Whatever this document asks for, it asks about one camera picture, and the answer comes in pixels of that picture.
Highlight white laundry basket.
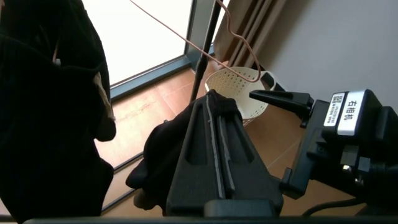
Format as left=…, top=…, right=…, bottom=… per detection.
left=204, top=66, right=277, bottom=127

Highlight black garment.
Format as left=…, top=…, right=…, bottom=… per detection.
left=126, top=89, right=243, bottom=215

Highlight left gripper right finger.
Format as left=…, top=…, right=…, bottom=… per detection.
left=216, top=107, right=284, bottom=217

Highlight black cable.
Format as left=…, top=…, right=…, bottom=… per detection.
left=301, top=197, right=365, bottom=218

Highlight brown curtain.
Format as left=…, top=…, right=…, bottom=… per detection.
left=213, top=0, right=289, bottom=68

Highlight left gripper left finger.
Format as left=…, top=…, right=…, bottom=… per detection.
left=166, top=95, right=225, bottom=217

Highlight black shorts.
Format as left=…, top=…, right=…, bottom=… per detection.
left=0, top=0, right=118, bottom=223

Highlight pink clothes hanger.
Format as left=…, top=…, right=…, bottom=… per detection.
left=129, top=0, right=262, bottom=83
left=52, top=37, right=62, bottom=67

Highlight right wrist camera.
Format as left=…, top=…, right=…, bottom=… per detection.
left=322, top=89, right=398, bottom=175

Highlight window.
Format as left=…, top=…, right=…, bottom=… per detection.
left=82, top=0, right=231, bottom=102

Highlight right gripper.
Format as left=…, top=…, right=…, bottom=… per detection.
left=248, top=89, right=398, bottom=208

